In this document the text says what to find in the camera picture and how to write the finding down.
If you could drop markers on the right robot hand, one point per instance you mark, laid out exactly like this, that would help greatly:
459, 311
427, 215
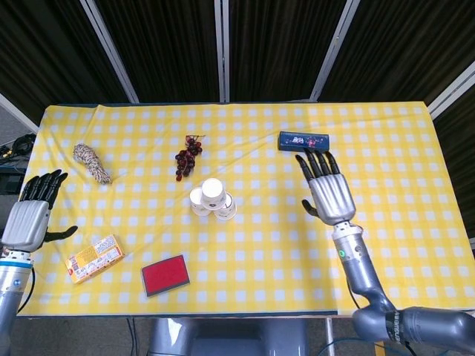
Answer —
332, 196

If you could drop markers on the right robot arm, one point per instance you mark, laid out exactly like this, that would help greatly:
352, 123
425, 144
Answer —
356, 259

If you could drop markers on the white partition frame post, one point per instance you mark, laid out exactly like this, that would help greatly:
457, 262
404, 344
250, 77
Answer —
108, 48
221, 48
333, 48
18, 113
451, 98

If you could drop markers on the white cup blue flower print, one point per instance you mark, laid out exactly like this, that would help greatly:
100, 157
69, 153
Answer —
212, 191

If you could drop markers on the white cup green leaf print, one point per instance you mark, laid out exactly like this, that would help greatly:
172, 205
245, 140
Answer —
196, 204

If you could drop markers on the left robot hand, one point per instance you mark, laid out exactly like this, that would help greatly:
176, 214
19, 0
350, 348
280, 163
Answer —
29, 222

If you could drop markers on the yellow white checkered tablecloth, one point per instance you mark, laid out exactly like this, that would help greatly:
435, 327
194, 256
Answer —
259, 259

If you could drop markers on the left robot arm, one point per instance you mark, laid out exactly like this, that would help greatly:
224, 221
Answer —
13, 285

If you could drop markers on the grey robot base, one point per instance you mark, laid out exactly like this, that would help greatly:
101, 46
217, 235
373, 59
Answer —
226, 337

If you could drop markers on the red ink pad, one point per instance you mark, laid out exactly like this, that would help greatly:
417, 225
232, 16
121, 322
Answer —
165, 275

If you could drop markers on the yellow cardboard box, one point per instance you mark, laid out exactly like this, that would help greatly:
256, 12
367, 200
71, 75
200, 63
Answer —
94, 259

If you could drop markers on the dark red grape bunch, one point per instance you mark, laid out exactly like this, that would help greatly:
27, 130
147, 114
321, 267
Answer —
187, 157

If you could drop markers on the white table leg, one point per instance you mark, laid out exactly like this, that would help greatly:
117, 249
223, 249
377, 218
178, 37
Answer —
330, 333

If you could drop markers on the black ribbed partition panel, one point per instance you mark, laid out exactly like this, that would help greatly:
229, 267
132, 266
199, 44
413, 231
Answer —
401, 44
278, 44
44, 44
159, 44
460, 155

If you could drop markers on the white cup black-lined base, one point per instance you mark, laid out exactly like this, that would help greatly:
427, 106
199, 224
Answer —
228, 209

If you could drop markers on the dark blue printed box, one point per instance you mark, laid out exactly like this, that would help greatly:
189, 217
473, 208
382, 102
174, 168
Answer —
297, 141

